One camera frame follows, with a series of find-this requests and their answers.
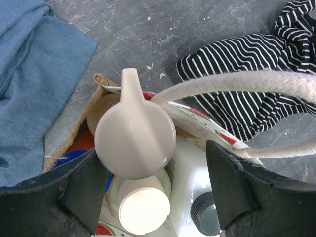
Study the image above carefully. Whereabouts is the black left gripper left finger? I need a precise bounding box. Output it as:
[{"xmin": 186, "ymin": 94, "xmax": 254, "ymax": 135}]
[{"xmin": 0, "ymin": 149, "xmax": 109, "ymax": 237}]

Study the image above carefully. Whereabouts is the black white striped cloth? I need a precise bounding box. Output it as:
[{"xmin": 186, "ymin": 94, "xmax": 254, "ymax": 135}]
[{"xmin": 176, "ymin": 0, "xmax": 316, "ymax": 141}]

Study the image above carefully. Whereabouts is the orange bottle with blue cap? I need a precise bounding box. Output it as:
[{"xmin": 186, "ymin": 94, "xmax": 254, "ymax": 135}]
[{"xmin": 54, "ymin": 129, "xmax": 112, "ymax": 196}]

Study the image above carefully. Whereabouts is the blue denim cloth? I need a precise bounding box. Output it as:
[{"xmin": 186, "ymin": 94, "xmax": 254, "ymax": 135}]
[{"xmin": 0, "ymin": 0, "xmax": 98, "ymax": 187}]

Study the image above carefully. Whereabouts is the beige pump lotion bottle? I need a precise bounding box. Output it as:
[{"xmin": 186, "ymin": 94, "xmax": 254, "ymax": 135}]
[{"xmin": 86, "ymin": 68, "xmax": 176, "ymax": 180}]

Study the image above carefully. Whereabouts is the white bottle with grey cap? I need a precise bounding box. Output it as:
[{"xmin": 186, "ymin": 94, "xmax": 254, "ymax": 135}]
[{"xmin": 169, "ymin": 136, "xmax": 221, "ymax": 237}]

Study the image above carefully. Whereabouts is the watermelon print canvas bag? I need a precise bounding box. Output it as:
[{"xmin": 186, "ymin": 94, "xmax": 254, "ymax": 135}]
[{"xmin": 44, "ymin": 70, "xmax": 316, "ymax": 237}]

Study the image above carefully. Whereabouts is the white bottle with cream cap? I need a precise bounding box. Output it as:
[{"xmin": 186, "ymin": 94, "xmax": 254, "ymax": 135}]
[{"xmin": 107, "ymin": 169, "xmax": 171, "ymax": 235}]

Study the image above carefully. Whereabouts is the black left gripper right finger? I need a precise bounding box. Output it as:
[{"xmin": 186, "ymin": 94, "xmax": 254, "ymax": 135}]
[{"xmin": 206, "ymin": 140, "xmax": 316, "ymax": 237}]

